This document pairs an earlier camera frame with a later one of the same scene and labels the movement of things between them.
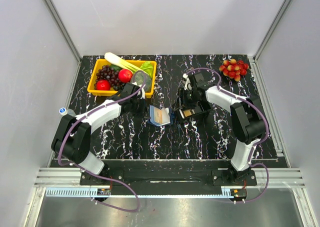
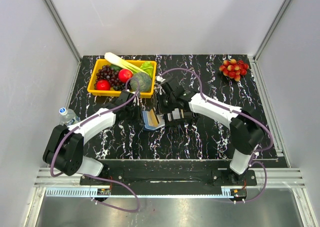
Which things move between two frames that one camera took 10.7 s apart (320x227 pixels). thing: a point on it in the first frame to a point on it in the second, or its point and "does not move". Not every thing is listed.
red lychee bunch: [233, 69] does not move
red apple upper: [125, 75] does not move
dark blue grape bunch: [118, 86] does not move
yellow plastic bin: [95, 65] does not move
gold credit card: [161, 116] to [152, 119]
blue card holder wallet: [160, 117] to [146, 123]
